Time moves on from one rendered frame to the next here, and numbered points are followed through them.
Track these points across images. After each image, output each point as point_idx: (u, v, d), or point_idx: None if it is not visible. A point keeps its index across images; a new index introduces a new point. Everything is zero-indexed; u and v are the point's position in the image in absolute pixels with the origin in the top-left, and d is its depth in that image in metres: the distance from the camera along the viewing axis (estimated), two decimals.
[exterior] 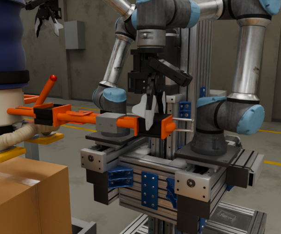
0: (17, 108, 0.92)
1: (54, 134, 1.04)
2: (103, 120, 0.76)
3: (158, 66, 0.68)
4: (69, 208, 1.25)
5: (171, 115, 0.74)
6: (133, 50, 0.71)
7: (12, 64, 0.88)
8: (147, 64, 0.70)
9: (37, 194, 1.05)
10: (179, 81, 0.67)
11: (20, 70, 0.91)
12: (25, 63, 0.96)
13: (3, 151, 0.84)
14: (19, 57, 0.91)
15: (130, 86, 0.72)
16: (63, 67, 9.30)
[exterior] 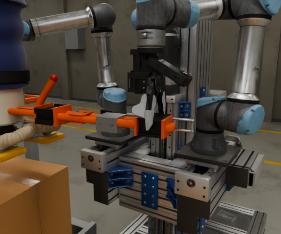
0: (18, 108, 0.93)
1: (54, 134, 1.04)
2: (103, 120, 0.77)
3: (158, 66, 0.68)
4: (69, 208, 1.25)
5: (171, 115, 0.74)
6: (133, 50, 0.71)
7: (13, 64, 0.89)
8: (147, 64, 0.70)
9: (37, 194, 1.05)
10: (179, 81, 0.67)
11: (21, 70, 0.92)
12: (26, 63, 0.96)
13: (4, 151, 0.84)
14: (20, 57, 0.91)
15: (130, 86, 0.72)
16: (63, 67, 9.30)
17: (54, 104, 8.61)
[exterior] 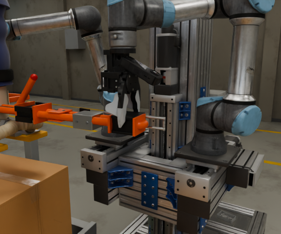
0: (1, 106, 0.95)
1: (37, 132, 1.07)
2: (79, 118, 0.79)
3: (129, 66, 0.71)
4: (69, 208, 1.25)
5: (144, 114, 0.77)
6: (105, 51, 0.73)
7: None
8: (119, 64, 0.73)
9: (37, 194, 1.05)
10: (149, 80, 0.69)
11: (3, 69, 0.95)
12: (9, 63, 0.99)
13: None
14: (3, 57, 0.94)
15: (104, 85, 0.75)
16: (63, 67, 9.30)
17: (54, 104, 8.61)
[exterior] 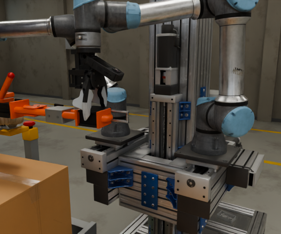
0: None
1: (19, 127, 1.14)
2: (51, 113, 0.86)
3: (93, 63, 0.78)
4: (69, 208, 1.25)
5: (109, 108, 0.83)
6: (73, 50, 0.80)
7: None
8: (85, 62, 0.80)
9: (37, 194, 1.05)
10: (110, 76, 0.76)
11: None
12: None
13: None
14: None
15: (72, 82, 0.82)
16: (63, 67, 9.30)
17: (54, 104, 8.61)
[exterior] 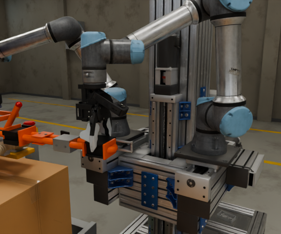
0: None
1: (25, 149, 1.18)
2: (58, 142, 0.91)
3: (99, 99, 0.82)
4: (69, 208, 1.25)
5: (114, 139, 0.88)
6: (79, 85, 0.85)
7: None
8: (92, 97, 0.84)
9: (37, 194, 1.05)
10: (116, 112, 0.81)
11: None
12: None
13: None
14: None
15: (79, 114, 0.86)
16: (63, 67, 9.30)
17: (54, 104, 8.61)
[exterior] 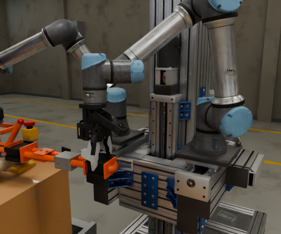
0: None
1: (27, 163, 1.19)
2: (60, 160, 0.92)
3: (100, 119, 0.84)
4: (69, 208, 1.25)
5: (115, 157, 0.89)
6: (81, 105, 0.86)
7: None
8: (92, 117, 0.85)
9: (37, 194, 1.05)
10: (117, 132, 0.82)
11: None
12: None
13: None
14: None
15: (80, 133, 0.88)
16: (63, 67, 9.30)
17: (54, 104, 8.61)
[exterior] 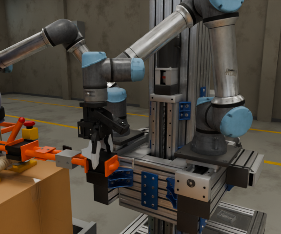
0: None
1: (28, 162, 1.19)
2: (60, 159, 0.92)
3: (101, 117, 0.84)
4: (70, 207, 1.25)
5: (116, 155, 0.89)
6: (81, 103, 0.86)
7: None
8: (93, 115, 0.85)
9: (38, 192, 1.05)
10: (117, 130, 0.82)
11: None
12: (0, 103, 1.11)
13: None
14: None
15: (80, 132, 0.88)
16: (63, 67, 9.30)
17: (54, 104, 8.61)
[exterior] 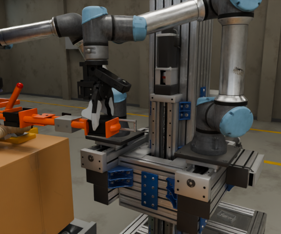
0: None
1: (26, 134, 1.16)
2: (60, 122, 0.89)
3: (101, 75, 0.81)
4: (70, 182, 1.21)
5: (117, 117, 0.86)
6: (81, 63, 0.83)
7: None
8: (93, 74, 0.82)
9: (37, 162, 1.02)
10: (118, 88, 0.79)
11: None
12: None
13: None
14: None
15: (80, 93, 0.85)
16: (63, 67, 9.30)
17: (54, 104, 8.61)
